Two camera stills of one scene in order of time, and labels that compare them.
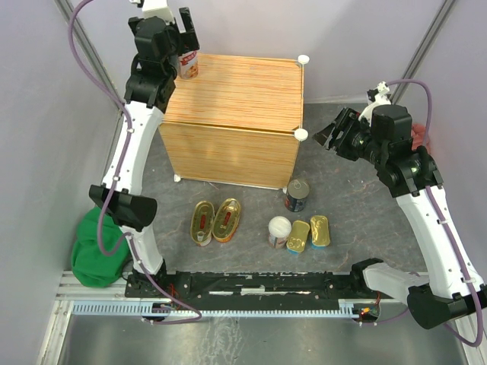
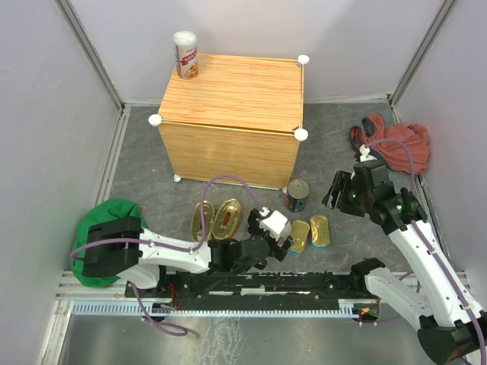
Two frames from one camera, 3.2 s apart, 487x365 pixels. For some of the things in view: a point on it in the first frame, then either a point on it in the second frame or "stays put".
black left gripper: x=187 y=40 -> x=253 y=226
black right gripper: x=346 y=121 -> x=342 y=184
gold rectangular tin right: x=319 y=230 stays put
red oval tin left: x=202 y=223 stays put
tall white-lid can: x=188 y=65 stays put
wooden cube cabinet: x=240 y=122 stays put
